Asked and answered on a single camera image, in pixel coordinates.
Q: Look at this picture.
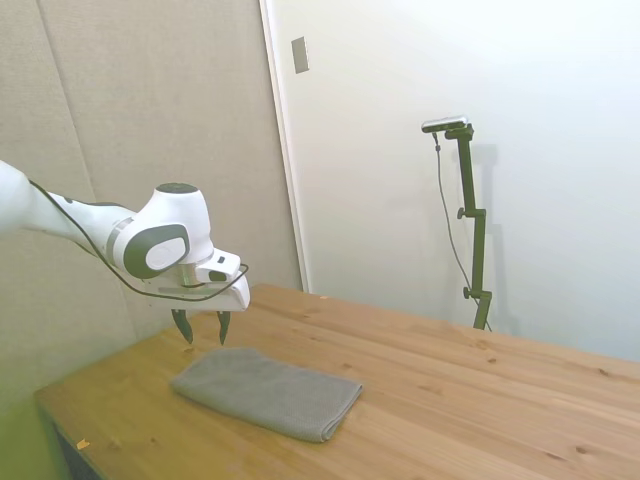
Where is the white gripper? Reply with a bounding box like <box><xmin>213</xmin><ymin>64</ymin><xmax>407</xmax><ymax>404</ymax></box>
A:
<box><xmin>145</xmin><ymin>276</ymin><xmax>252</xmax><ymax>347</ymax></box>

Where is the grey towel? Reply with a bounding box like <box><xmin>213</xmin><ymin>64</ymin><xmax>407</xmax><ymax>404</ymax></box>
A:
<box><xmin>169</xmin><ymin>347</ymin><xmax>365</xmax><ymax>444</ymax></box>

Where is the green blurred foreground object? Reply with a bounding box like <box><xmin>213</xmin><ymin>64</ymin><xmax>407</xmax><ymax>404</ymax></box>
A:
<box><xmin>0</xmin><ymin>394</ymin><xmax>69</xmax><ymax>480</ymax></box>

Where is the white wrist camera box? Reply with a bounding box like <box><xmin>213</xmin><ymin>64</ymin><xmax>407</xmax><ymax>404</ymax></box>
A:
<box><xmin>193</xmin><ymin>251</ymin><xmax>242</xmax><ymax>285</ymax></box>

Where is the white vertical wall trim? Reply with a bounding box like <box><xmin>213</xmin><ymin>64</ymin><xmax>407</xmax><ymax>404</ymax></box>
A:
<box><xmin>258</xmin><ymin>0</ymin><xmax>311</xmax><ymax>294</ymax></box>

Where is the dark green camera stand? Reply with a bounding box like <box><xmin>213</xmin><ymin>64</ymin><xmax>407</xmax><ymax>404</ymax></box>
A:
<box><xmin>444</xmin><ymin>124</ymin><xmax>494</xmax><ymax>331</ymax></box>

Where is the grey wall plate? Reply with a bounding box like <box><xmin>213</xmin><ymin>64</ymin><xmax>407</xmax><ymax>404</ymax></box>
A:
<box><xmin>291</xmin><ymin>35</ymin><xmax>311</xmax><ymax>75</ymax></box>

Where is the grey camera on stand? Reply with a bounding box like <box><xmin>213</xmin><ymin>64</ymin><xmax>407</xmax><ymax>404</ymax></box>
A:
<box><xmin>421</xmin><ymin>115</ymin><xmax>471</xmax><ymax>134</ymax></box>

